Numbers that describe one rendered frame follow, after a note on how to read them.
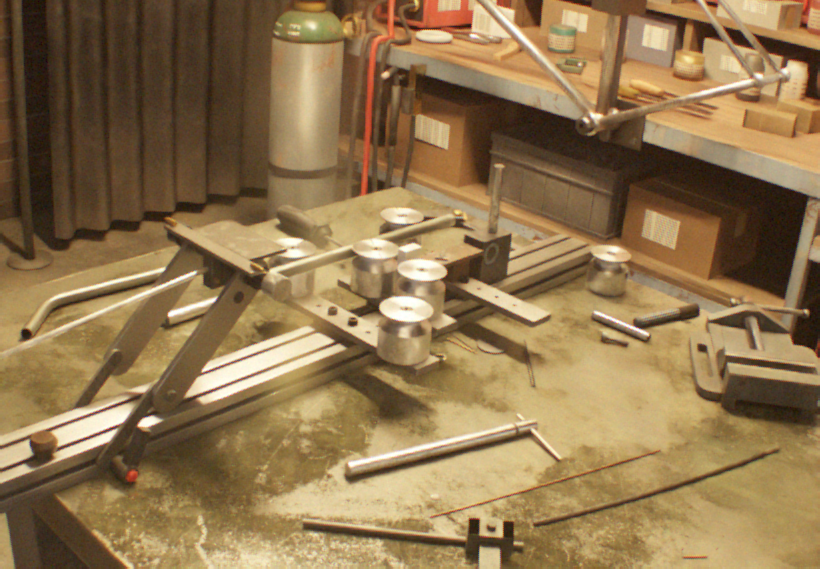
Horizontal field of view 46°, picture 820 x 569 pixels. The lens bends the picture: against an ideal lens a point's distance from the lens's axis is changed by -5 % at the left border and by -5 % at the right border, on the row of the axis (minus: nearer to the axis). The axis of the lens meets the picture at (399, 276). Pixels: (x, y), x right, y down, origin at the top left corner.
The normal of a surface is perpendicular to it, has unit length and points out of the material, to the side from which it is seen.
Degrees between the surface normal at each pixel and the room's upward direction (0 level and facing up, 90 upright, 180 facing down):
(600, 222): 90
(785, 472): 0
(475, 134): 91
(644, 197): 92
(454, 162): 91
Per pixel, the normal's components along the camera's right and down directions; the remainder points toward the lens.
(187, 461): 0.07, -0.91
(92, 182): -0.12, 0.39
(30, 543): -0.70, 0.25
